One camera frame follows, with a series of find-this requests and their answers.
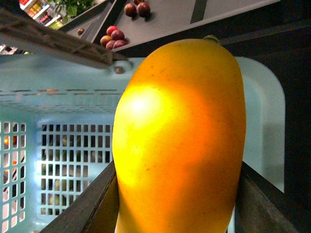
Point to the brown basket handle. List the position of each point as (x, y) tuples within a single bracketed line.
[(26, 34)]

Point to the black display shelf tray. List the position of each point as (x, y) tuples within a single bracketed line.
[(245, 27)]

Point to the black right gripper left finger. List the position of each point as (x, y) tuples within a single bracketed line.
[(94, 211)]

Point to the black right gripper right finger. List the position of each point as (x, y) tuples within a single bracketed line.
[(258, 205)]

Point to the yellow mango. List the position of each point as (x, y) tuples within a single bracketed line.
[(178, 140)]

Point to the light teal plastic basket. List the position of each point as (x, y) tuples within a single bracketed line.
[(56, 123)]

